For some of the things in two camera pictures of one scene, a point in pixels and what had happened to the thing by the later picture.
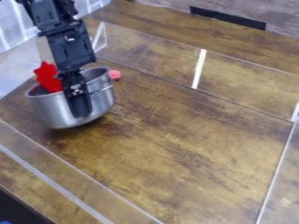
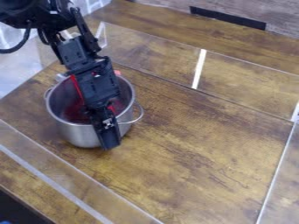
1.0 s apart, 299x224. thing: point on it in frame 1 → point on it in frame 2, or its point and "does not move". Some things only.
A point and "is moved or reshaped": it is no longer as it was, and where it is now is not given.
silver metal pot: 51,103 is moved or reshaped
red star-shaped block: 47,77 → 78,111
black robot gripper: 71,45 → 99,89
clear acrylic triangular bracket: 99,38 does not move
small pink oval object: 115,74 does not move
